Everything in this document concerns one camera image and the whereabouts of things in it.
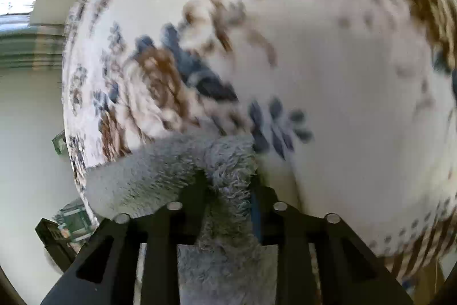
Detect bed with floral sheet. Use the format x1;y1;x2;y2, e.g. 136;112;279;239
61;0;457;285

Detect grey-green curtain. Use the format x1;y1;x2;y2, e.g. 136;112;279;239
0;14;67;70

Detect grey fluffy pants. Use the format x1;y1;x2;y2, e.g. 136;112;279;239
86;133;279;305

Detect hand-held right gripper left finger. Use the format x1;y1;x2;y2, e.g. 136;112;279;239
41;170;208;305

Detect teal shelf cart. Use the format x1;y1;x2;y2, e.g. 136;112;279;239
53;200;99;243

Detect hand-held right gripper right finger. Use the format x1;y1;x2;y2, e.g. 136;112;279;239
249;179;415;305

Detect green and white box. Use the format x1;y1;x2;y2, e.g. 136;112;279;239
52;131;67;156

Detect black boxy object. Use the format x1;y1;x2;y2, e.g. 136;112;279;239
35;217;78;272

